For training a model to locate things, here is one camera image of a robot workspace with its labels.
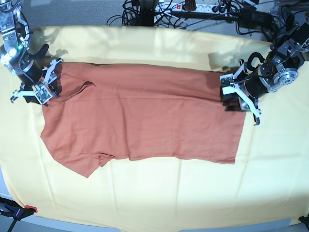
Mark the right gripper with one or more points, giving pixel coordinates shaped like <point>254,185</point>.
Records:
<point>29,72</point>

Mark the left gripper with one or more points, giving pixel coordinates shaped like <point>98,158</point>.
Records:
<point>255,86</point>

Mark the salmon pink T-shirt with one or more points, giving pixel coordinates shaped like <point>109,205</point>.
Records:
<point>135,112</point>

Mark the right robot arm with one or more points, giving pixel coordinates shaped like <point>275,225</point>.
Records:
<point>14,55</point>

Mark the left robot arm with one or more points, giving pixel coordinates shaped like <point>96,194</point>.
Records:
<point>289,51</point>

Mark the black power adapter box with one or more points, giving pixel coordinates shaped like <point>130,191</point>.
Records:
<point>251,19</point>

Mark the yellow table cloth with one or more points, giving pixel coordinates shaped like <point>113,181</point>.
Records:
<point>268,182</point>

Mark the white power strip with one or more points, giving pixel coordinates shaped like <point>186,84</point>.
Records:
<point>202,11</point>

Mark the blue black bar clamp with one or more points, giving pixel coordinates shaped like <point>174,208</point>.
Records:
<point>12,209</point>

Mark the black clamp right corner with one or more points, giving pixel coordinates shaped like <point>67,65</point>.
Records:
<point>305,221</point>

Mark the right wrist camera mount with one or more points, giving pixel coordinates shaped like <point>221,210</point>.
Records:
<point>45,89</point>

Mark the black stand post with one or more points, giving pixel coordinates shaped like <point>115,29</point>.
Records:
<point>146,13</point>

